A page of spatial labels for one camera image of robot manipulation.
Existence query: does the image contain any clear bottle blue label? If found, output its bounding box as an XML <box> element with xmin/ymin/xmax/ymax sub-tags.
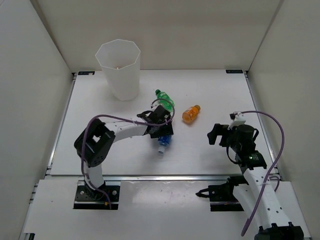
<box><xmin>157</xmin><ymin>135</ymin><xmax>172</xmax><ymax>155</ymax></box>

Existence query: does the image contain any green plastic bottle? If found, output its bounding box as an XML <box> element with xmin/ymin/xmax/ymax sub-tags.
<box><xmin>155</xmin><ymin>89</ymin><xmax>175</xmax><ymax>112</ymax></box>

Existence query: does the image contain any orange plastic bottle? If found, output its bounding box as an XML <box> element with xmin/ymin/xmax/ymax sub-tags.
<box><xmin>182</xmin><ymin>105</ymin><xmax>201</xmax><ymax>124</ymax></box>

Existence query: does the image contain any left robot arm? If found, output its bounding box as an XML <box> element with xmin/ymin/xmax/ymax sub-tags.
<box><xmin>74</xmin><ymin>105</ymin><xmax>175</xmax><ymax>200</ymax></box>

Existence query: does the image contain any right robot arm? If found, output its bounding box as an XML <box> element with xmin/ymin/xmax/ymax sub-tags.
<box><xmin>207</xmin><ymin>123</ymin><xmax>304</xmax><ymax>240</ymax></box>

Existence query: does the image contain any white plastic bin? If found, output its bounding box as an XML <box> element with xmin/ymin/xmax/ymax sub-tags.
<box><xmin>95</xmin><ymin>39</ymin><xmax>141</xmax><ymax>101</ymax></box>

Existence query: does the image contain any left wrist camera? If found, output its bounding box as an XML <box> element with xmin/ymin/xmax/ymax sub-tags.
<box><xmin>150</xmin><ymin>101</ymin><xmax>162</xmax><ymax>110</ymax></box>

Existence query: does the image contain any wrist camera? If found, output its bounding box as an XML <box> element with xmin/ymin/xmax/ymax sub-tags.
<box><xmin>228</xmin><ymin>112</ymin><xmax>246</xmax><ymax>130</ymax></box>
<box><xmin>150</xmin><ymin>101</ymin><xmax>162</xmax><ymax>110</ymax></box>

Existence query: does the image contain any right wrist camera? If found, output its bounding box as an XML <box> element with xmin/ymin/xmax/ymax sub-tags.
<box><xmin>228</xmin><ymin>112</ymin><xmax>246</xmax><ymax>130</ymax></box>

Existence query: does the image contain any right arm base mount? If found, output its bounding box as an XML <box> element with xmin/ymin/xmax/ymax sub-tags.
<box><xmin>195</xmin><ymin>175</ymin><xmax>248</xmax><ymax>212</ymax></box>

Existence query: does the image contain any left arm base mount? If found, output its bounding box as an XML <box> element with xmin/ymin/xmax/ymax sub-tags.
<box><xmin>73</xmin><ymin>180</ymin><xmax>121</xmax><ymax>211</ymax></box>

